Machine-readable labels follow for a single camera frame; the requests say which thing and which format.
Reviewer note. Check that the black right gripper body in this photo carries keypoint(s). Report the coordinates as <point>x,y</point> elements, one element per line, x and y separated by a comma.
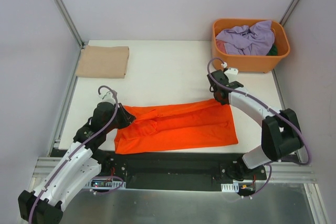
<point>220,96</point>

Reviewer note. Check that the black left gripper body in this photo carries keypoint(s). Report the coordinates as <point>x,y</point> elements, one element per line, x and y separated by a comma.
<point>122,116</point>

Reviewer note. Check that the orange t shirt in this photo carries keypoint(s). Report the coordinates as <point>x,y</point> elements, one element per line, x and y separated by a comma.
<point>177,127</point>

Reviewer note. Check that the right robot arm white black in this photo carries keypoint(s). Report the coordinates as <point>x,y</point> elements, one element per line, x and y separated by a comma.
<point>280,134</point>

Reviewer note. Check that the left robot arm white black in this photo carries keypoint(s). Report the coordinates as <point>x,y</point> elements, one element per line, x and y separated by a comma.
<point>82,162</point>

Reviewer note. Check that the pink garment in basket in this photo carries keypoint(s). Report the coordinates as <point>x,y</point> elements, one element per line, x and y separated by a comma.
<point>221,46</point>

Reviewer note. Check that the orange plastic basket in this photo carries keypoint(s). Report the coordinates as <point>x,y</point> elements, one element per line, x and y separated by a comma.
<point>253,63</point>

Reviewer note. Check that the folded beige t shirt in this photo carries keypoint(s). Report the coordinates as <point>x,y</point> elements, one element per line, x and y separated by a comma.
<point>103,62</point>

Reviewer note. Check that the lilac t shirt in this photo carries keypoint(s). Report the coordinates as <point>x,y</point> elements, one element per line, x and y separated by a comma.
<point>255,40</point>

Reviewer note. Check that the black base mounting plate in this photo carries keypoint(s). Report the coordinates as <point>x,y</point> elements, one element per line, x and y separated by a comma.
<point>181,171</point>

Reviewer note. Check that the dark green garment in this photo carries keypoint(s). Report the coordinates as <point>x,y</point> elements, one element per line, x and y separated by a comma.
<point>273,51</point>

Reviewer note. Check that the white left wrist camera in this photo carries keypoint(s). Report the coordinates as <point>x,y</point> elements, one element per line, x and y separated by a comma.
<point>107,97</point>

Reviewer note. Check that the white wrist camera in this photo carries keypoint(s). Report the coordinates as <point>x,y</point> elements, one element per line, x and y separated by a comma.
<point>229,70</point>
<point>107,97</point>

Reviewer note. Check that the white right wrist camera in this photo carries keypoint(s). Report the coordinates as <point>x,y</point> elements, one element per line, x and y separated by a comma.
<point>229,70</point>

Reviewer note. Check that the aluminium frame rail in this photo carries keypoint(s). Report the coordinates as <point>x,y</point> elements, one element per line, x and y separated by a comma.
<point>282,172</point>

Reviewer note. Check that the left aluminium corner post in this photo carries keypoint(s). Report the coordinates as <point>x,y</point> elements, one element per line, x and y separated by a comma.
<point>70,23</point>

